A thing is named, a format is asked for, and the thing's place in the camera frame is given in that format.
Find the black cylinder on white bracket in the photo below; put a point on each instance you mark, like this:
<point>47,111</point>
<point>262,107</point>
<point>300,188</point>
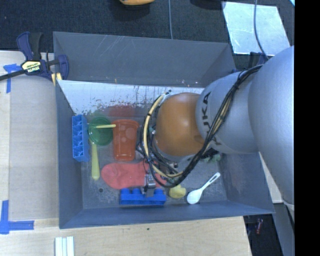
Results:
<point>175,165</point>

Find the blue ribbed plastic block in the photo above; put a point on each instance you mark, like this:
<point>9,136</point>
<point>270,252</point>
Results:
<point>80,138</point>

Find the white plastic spoon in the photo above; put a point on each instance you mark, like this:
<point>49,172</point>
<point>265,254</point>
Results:
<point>195,196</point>

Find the blue toy brick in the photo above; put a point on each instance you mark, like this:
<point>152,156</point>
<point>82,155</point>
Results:
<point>135,198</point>

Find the green plastic cup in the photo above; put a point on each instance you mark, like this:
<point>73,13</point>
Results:
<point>101,135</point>

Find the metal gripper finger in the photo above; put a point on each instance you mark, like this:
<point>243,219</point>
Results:
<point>150,187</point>

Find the grey metal bin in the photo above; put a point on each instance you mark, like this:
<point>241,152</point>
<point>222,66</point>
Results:
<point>140,62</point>

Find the orange plastic cup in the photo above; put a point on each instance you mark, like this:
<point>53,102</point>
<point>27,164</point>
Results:
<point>124,141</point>

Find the yellow toy fruit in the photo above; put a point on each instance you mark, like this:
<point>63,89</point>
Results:
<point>177,192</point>

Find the pale green toy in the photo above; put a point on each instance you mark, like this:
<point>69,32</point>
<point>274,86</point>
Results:
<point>213,158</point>

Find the yellow plastic spoon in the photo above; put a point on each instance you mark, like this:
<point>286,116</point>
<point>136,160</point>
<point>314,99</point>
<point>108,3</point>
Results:
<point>95,162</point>

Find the yellow plastic stick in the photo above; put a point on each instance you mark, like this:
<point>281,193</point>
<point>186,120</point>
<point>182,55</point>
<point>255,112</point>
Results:
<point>106,126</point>

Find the pale wood board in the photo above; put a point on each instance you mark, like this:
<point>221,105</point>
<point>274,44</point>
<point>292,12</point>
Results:
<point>32,150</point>

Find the red cloth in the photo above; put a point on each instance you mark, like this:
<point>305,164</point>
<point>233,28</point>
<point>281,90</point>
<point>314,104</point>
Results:
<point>122,175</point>

